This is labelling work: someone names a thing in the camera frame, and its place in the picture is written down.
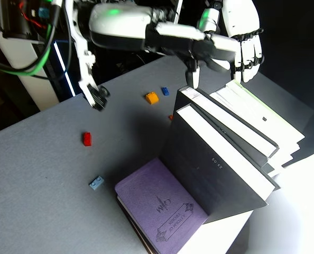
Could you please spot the blue connector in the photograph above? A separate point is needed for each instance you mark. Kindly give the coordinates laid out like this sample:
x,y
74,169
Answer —
x,y
43,12

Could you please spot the black electronics box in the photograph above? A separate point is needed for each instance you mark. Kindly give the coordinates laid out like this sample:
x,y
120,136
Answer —
x,y
6,18

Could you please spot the black Beatles book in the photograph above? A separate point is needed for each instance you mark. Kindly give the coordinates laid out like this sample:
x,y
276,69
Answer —
x,y
233,124

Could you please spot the purple Storm of Swords book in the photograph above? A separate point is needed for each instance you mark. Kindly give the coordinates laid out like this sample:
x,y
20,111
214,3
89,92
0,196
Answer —
x,y
159,206

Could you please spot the light blue toy brick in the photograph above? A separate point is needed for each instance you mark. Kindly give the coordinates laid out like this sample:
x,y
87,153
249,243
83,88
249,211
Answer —
x,y
96,183

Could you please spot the yellow-orange toy brick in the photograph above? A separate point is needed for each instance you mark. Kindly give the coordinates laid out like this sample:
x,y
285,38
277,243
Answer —
x,y
152,98

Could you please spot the dark blue toy brick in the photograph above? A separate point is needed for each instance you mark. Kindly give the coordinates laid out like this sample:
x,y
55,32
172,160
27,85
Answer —
x,y
165,91

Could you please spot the grey table cloth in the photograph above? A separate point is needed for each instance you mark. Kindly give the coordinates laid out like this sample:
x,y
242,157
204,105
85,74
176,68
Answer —
x,y
54,172

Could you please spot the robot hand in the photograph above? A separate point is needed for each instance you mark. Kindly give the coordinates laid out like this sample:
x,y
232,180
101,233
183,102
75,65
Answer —
x,y
178,31
241,18

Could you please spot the glowing light strip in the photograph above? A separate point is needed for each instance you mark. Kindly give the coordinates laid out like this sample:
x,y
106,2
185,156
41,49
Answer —
x,y
70,84

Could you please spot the white bracket with black camera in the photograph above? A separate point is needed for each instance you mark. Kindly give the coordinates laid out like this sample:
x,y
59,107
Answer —
x,y
85,66

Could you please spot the large dark grey book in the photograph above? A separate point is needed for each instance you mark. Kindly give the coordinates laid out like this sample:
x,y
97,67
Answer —
x,y
199,172

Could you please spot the orange toy brick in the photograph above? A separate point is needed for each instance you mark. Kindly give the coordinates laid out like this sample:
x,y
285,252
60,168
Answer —
x,y
170,117

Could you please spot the red toy brick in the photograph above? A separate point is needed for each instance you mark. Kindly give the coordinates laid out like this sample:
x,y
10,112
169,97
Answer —
x,y
87,139

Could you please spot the white post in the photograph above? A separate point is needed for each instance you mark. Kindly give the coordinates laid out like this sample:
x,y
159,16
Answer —
x,y
38,90

